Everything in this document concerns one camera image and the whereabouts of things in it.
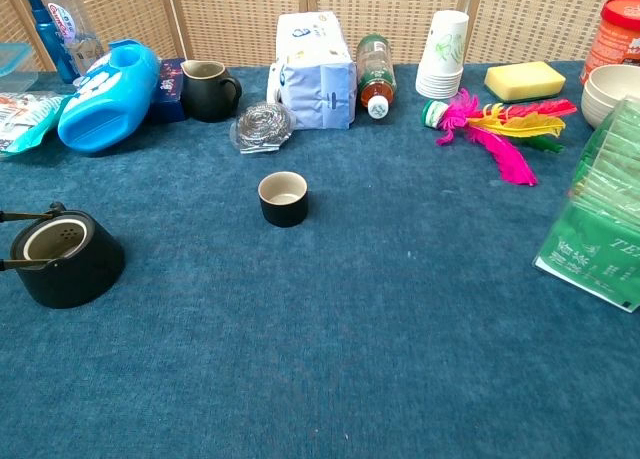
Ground black ceramic teapot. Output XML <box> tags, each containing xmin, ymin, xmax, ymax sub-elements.
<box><xmin>0</xmin><ymin>201</ymin><xmax>126</xmax><ymax>310</ymax></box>

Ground black ceramic teacup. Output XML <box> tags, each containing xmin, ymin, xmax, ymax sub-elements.
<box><xmin>257</xmin><ymin>171</ymin><xmax>309</xmax><ymax>229</ymax></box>

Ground steel wool scrubber in wrap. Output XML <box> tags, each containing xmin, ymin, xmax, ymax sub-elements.
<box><xmin>229</xmin><ymin>101</ymin><xmax>297</xmax><ymax>155</ymax></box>

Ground blue tablecloth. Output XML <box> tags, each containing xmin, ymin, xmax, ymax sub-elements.
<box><xmin>0</xmin><ymin>61</ymin><xmax>640</xmax><ymax>459</ymax></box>

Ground white blue tissue pack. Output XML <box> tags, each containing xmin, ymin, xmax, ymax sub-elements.
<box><xmin>266</xmin><ymin>11</ymin><xmax>358</xmax><ymax>131</ymax></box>

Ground brown tea plastic bottle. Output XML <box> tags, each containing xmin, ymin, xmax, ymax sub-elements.
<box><xmin>355</xmin><ymin>33</ymin><xmax>398</xmax><ymax>120</ymax></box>

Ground colourful feather shuttlecock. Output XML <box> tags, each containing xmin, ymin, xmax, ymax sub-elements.
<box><xmin>421</xmin><ymin>88</ymin><xmax>578</xmax><ymax>187</ymax></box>

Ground dark blue carton box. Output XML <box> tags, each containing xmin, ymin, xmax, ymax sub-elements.
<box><xmin>147</xmin><ymin>57</ymin><xmax>187</xmax><ymax>125</ymax></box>

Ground stack of white paper cups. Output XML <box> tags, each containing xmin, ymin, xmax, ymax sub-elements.
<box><xmin>415</xmin><ymin>9</ymin><xmax>470</xmax><ymax>100</ymax></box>

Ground rattan folding screen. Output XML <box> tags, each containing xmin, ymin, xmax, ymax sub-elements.
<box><xmin>0</xmin><ymin>0</ymin><xmax>640</xmax><ymax>73</ymax></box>

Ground blue detergent bottle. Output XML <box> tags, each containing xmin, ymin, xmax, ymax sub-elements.
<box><xmin>57</xmin><ymin>38</ymin><xmax>162</xmax><ymax>155</ymax></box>

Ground yellow green sponge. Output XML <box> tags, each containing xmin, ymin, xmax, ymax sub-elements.
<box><xmin>483</xmin><ymin>60</ymin><xmax>567</xmax><ymax>104</ymax></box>

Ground green tea bag packets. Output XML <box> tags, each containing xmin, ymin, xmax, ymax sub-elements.
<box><xmin>532</xmin><ymin>96</ymin><xmax>640</xmax><ymax>314</ymax></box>

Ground beige bowl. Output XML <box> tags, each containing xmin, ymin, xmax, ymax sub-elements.
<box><xmin>581</xmin><ymin>81</ymin><xmax>626</xmax><ymax>130</ymax></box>
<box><xmin>586</xmin><ymin>64</ymin><xmax>640</xmax><ymax>111</ymax></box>

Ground teal white snack bag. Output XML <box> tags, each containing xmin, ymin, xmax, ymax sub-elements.
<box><xmin>0</xmin><ymin>91</ymin><xmax>71</xmax><ymax>159</ymax></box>

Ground clear plastic water bottle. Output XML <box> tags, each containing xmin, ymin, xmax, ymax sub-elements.
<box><xmin>39</xmin><ymin>0</ymin><xmax>105</xmax><ymax>78</ymax></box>

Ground blue plastic bottle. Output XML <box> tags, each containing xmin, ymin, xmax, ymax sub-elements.
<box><xmin>24</xmin><ymin>0</ymin><xmax>81</xmax><ymax>84</ymax></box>

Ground clear container with teal lid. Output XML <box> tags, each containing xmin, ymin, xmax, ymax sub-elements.
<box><xmin>0</xmin><ymin>42</ymin><xmax>40</xmax><ymax>93</ymax></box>

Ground orange canister with red lid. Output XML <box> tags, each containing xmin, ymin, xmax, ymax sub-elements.
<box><xmin>580</xmin><ymin>0</ymin><xmax>640</xmax><ymax>85</ymax></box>

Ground black ceramic pitcher with handle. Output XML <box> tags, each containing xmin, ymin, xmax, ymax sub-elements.
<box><xmin>180</xmin><ymin>60</ymin><xmax>244</xmax><ymax>124</ymax></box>

